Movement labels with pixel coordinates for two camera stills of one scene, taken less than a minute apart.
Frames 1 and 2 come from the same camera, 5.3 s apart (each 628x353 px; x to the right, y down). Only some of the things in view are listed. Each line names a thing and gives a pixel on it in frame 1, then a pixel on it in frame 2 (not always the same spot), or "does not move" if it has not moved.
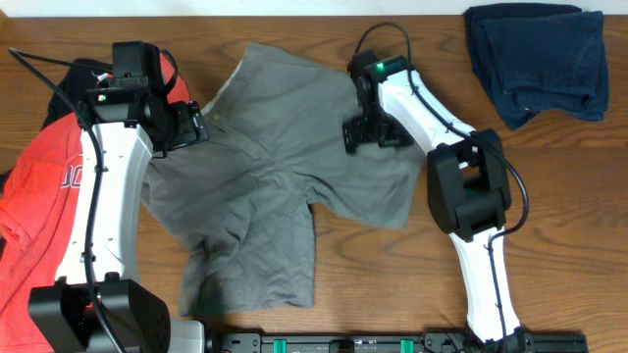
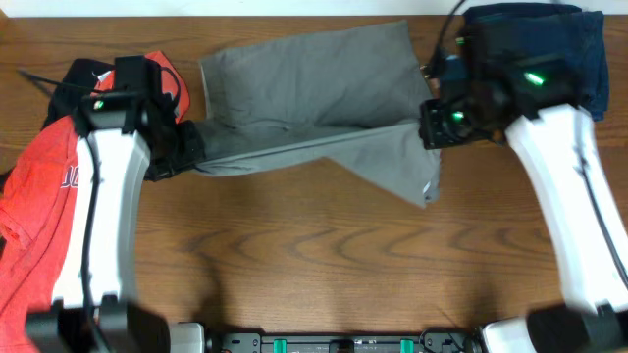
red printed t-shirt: (38, 203) does not move
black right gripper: (355, 135) -> (438, 129)
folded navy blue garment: (540, 58) does not move
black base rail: (395, 342) does not move
